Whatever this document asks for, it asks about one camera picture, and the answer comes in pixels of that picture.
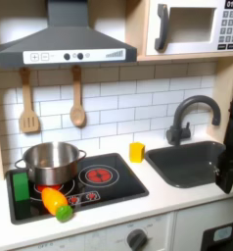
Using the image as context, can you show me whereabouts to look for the steel pot with handles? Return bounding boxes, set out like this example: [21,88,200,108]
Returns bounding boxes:
[14,141,87,186]

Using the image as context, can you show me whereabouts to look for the orange toy carrot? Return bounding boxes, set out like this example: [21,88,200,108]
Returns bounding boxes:
[41,186,74,224]

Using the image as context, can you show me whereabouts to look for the green block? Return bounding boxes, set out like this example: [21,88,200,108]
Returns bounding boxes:
[12,172,30,203]

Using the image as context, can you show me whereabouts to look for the grey extractor hood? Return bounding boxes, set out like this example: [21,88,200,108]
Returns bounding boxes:
[0,0,138,70]

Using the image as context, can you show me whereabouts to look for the dark grey tap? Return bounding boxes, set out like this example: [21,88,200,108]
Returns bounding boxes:
[165,94,222,147]

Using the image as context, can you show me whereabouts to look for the wooden slotted spatula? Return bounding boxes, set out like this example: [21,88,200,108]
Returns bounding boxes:
[18,67,41,134]

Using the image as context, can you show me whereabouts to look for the yellow block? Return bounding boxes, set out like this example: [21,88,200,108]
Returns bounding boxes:
[128,141,146,164]

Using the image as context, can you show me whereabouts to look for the black stove top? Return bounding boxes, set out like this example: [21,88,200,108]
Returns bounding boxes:
[5,152,150,226]

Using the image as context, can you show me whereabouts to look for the white toy microwave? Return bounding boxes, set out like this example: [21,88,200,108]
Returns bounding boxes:
[145,0,233,57]

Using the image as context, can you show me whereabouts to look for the grey oven knob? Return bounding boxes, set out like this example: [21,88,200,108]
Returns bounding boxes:
[126,228,149,251]

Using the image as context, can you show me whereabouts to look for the dark grey sink basin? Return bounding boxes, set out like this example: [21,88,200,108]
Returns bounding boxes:
[144,140,227,189]

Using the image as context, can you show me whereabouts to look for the wooden spoon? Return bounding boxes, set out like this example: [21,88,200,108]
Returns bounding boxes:
[70,65,87,128]

